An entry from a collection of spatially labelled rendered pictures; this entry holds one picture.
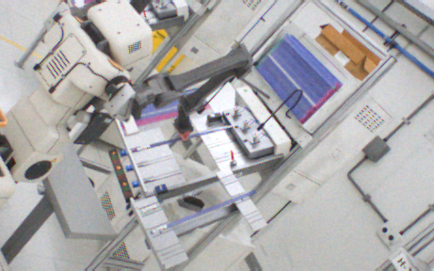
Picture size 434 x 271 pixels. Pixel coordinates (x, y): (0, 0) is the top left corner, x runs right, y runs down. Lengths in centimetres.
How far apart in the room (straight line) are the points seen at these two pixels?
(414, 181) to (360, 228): 52
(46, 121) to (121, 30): 41
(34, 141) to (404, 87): 293
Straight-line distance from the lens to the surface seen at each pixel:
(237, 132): 239
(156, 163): 232
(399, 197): 365
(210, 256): 277
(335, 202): 385
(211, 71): 170
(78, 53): 159
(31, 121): 176
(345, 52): 281
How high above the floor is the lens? 171
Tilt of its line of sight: 17 degrees down
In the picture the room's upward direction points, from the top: 43 degrees clockwise
